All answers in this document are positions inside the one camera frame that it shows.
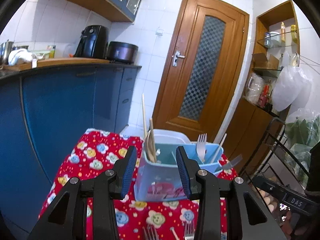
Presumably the black air fryer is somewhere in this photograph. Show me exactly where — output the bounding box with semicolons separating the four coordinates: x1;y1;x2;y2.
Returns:
74;25;109;59

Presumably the silver fork on right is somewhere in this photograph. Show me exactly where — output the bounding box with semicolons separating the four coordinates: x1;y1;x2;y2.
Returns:
184;220;195;240

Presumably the dark rice cooker pot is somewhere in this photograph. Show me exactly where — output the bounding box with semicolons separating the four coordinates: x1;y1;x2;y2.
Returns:
106;41;138;64

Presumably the red smiley-flower tablecloth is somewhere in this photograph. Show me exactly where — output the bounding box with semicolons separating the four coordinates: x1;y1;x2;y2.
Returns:
38;128;239;240

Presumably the white plastic stick utensil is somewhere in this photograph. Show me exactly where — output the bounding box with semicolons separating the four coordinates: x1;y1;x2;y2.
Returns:
170;227;180;240

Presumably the black wire rack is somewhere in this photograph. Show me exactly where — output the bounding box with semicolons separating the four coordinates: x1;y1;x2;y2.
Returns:
240;118;311;194

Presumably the yellow bottle on shelf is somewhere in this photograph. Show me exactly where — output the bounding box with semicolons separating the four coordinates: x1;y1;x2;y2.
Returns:
291;24;298;44

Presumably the silver door handle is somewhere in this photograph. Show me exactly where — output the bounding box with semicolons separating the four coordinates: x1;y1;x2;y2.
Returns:
172;50;185;67

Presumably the red sauce bottle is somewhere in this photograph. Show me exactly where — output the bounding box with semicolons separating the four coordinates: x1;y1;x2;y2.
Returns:
258;83;270;108

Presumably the blue kitchen counter cabinet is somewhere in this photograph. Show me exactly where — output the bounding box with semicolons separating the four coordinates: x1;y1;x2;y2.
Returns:
1;63;139;239

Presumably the silver metal fork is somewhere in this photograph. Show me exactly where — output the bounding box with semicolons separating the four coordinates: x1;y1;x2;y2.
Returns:
143;225;159;240

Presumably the blue plastic utensil box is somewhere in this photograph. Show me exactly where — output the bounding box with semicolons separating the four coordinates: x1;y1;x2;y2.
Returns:
134;143;223;202

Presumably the tray of eggs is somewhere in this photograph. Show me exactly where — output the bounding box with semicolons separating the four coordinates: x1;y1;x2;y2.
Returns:
257;187;280;213

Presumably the bag of green vegetables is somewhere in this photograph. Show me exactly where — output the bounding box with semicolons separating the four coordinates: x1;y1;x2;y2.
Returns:
285;108;319;171

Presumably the white plastic bag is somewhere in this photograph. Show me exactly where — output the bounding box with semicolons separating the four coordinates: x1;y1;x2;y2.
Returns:
272;66;312;112

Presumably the green container on counter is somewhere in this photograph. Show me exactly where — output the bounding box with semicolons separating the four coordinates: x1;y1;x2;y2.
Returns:
30;50;51;60

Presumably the wooden door with glass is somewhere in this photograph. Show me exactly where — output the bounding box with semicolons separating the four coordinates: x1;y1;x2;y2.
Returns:
152;0;249;141

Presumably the wooden shelf cabinet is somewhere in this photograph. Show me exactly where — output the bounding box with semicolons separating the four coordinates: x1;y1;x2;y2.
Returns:
224;0;300;174

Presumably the orange bottle on shelf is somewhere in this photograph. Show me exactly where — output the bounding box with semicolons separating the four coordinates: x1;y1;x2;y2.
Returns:
280;22;286;43

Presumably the glass jar on shelf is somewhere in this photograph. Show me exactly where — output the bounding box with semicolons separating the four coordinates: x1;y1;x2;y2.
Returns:
264;32;272;48

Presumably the clear plastic jug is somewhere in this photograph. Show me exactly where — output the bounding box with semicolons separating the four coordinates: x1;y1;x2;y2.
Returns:
245;73;265;105

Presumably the brown wooden chopstick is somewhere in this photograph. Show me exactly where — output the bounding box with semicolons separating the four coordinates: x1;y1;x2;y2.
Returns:
150;118;157;162

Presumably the silver fork in side pocket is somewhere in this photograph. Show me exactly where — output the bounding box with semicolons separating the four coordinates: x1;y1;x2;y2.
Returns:
220;154;242;170

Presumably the white plastic spoon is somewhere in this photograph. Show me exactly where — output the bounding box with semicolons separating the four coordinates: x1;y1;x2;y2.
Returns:
144;131;156;163

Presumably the light wooden chopstick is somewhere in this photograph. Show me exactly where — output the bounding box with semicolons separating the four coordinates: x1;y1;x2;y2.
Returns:
142;93;148;140

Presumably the white wall switch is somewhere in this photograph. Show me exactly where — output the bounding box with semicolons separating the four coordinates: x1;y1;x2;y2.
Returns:
156;28;164;36

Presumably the white fork in box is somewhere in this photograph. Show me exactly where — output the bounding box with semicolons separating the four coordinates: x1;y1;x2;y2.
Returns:
196;133;207;163

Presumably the steel pot on counter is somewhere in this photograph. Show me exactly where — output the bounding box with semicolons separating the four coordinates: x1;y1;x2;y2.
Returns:
0;40;14;65

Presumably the white cloth on counter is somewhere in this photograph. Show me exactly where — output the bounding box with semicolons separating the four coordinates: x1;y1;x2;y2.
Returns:
8;49;37;68

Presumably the white plastic basket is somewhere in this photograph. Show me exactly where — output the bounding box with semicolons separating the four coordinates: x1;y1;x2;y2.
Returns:
153;129;191;144

